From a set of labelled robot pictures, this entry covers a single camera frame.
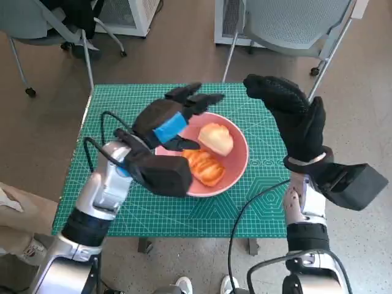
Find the long orange toy bread loaf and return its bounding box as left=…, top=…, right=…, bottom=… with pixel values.
left=182, top=148, right=227, bottom=187

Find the green cutting mat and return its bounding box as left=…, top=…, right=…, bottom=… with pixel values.
left=51, top=82, right=292, bottom=238

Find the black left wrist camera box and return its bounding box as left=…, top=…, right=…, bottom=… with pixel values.
left=115, top=128, right=194, bottom=197

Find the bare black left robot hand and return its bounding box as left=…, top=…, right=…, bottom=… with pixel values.
left=131, top=82, right=226, bottom=153

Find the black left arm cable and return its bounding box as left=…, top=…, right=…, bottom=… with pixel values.
left=83, top=111, right=135, bottom=172

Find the grey-blue office chair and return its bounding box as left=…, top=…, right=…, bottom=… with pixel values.
left=0, top=0, right=128, bottom=96

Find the white mesh cabinet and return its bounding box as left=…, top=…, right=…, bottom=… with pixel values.
left=213, top=0, right=276, bottom=47
left=91, top=0, right=162, bottom=37

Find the round toy bread bun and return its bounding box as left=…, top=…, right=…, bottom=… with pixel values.
left=197, top=122, right=234, bottom=157

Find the grey mesh office chair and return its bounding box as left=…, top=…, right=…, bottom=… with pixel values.
left=222, top=0, right=371, bottom=104

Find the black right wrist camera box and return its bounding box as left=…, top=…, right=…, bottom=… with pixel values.
left=314, top=163, right=389, bottom=211

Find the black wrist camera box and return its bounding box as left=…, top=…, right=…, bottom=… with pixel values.
left=115, top=128, right=194, bottom=197
left=314, top=163, right=389, bottom=211

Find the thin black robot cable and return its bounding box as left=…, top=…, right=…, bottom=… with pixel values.
left=228, top=179, right=292, bottom=294

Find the black floor cable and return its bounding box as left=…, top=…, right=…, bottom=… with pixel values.
left=100, top=275, right=123, bottom=294

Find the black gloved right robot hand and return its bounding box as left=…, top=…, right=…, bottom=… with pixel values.
left=243, top=74, right=326, bottom=165

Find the looped black robot cable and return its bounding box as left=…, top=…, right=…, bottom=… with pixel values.
left=246, top=251, right=352, bottom=294

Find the white shoe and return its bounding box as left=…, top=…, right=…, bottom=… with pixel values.
left=176, top=275, right=194, bottom=294
left=220, top=274, right=239, bottom=294

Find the black garment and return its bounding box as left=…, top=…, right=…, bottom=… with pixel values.
left=59, top=0, right=104, bottom=39

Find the pink bowl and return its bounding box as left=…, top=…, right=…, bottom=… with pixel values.
left=154, top=111, right=249, bottom=198

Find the grey table leg bracket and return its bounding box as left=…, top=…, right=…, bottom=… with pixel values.
left=137, top=237, right=154, bottom=252
left=247, top=238, right=261, bottom=255

